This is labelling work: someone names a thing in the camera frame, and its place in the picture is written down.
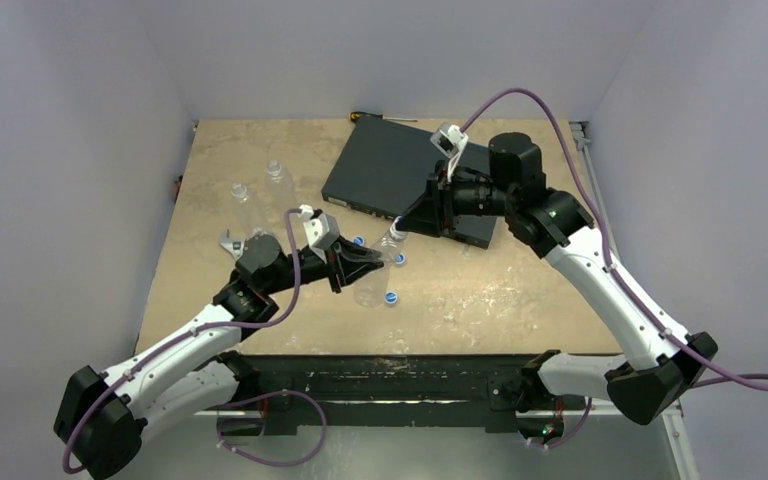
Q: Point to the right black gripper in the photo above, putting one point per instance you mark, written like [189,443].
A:
[441,205]

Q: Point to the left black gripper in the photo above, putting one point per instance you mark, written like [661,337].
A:
[351,262]

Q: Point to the clear plastic bottle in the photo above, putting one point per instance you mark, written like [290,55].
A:
[280,185]
[371,290]
[248,210]

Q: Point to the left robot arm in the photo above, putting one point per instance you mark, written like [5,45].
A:
[105,417]

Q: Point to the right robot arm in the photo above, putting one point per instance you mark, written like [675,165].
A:
[659,359]

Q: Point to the black flat electronics box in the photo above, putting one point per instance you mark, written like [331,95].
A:
[382,168]

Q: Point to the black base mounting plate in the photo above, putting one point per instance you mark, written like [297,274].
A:
[485,391]

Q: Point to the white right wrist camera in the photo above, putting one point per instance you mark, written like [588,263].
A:
[450,140]

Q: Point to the red handled adjustable wrench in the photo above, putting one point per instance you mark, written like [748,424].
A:
[233,246]

